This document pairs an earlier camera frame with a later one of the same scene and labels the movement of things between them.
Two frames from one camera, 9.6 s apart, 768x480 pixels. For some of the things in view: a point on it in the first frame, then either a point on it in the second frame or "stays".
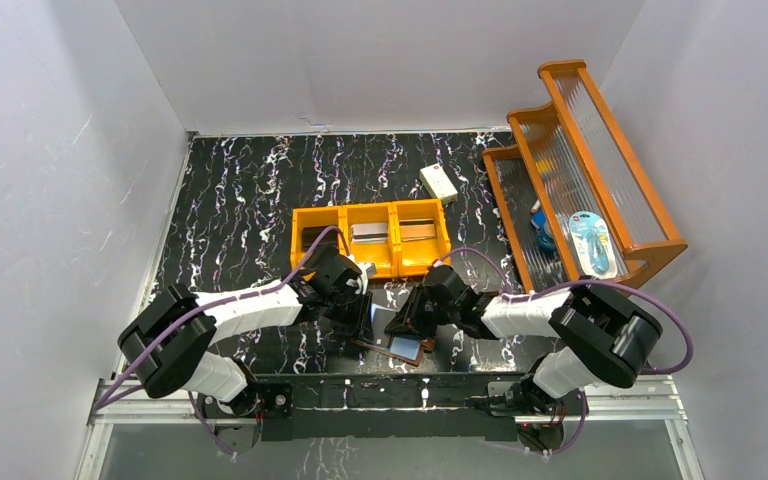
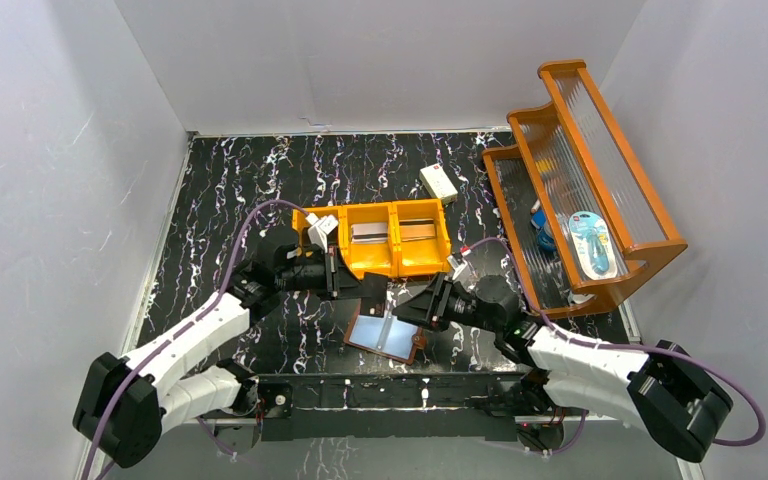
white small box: [438, 183] stays
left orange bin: [315, 216] stays
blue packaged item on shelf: [593, 245] stays
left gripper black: [349, 314] → [334, 275]
